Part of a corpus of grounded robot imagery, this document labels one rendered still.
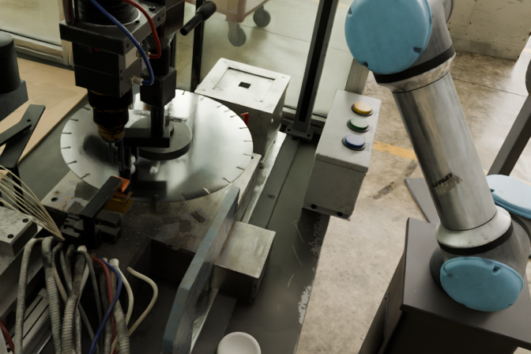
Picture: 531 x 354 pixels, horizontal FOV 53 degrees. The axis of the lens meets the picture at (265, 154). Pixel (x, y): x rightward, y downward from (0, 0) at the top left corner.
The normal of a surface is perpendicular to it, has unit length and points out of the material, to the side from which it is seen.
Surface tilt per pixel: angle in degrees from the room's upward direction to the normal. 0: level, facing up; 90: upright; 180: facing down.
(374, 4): 84
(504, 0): 92
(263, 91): 0
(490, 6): 90
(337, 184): 90
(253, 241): 0
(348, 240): 0
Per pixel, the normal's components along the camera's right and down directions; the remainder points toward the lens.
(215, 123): 0.15, -0.78
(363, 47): -0.55, 0.36
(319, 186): -0.26, 0.56
